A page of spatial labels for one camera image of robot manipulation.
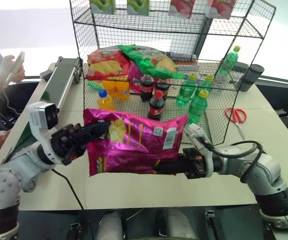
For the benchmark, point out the green soda bottle yellow cap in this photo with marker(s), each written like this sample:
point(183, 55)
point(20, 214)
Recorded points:
point(197, 107)
point(229, 61)
point(185, 91)
point(206, 83)

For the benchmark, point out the person's bare hand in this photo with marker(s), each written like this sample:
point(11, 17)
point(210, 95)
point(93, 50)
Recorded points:
point(14, 71)

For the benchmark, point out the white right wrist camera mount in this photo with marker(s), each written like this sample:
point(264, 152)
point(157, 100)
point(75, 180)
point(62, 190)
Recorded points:
point(196, 132)

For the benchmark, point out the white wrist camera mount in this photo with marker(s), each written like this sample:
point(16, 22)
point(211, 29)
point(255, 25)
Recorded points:
point(39, 115)
point(196, 132)

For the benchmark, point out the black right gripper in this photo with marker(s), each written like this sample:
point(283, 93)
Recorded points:
point(195, 163)

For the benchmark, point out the small green snack bag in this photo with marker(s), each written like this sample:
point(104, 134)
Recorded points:
point(95, 84)

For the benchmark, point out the large magenta chip bag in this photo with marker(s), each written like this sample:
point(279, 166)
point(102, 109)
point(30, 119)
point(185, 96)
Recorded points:
point(133, 150)

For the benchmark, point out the red strawberry juice carton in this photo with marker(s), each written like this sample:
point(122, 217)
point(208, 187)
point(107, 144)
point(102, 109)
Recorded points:
point(181, 7)
point(219, 8)

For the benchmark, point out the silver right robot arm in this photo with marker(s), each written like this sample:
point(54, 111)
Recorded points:
point(266, 170)

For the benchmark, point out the red chip bag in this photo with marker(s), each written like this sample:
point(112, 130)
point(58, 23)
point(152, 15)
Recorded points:
point(106, 63)

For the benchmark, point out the orange soda bottle blue cap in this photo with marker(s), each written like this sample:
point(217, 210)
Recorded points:
point(105, 101)

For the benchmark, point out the grey rounded robot leg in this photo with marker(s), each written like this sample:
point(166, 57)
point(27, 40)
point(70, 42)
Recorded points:
point(177, 223)
point(110, 225)

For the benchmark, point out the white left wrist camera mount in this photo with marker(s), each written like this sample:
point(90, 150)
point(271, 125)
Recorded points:
point(39, 115)

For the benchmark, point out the black cylinder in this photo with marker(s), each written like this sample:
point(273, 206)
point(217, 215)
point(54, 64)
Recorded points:
point(250, 76)

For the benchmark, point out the white handheld controller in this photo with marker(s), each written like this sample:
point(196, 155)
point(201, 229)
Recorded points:
point(18, 60)

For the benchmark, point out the green chip bag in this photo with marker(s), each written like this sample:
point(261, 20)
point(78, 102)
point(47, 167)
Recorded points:
point(148, 60)

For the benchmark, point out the conveyor belt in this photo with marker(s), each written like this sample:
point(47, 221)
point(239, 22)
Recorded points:
point(61, 77)

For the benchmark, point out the cola bottle red cap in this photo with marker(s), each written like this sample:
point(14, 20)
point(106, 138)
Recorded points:
point(156, 107)
point(146, 87)
point(163, 88)

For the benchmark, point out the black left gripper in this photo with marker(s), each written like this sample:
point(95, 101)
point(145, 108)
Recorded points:
point(63, 141)

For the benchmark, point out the green apple juice carton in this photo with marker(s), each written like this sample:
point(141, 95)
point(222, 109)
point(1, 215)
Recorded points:
point(138, 6)
point(103, 5)

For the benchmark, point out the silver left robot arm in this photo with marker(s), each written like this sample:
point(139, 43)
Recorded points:
point(6, 172)

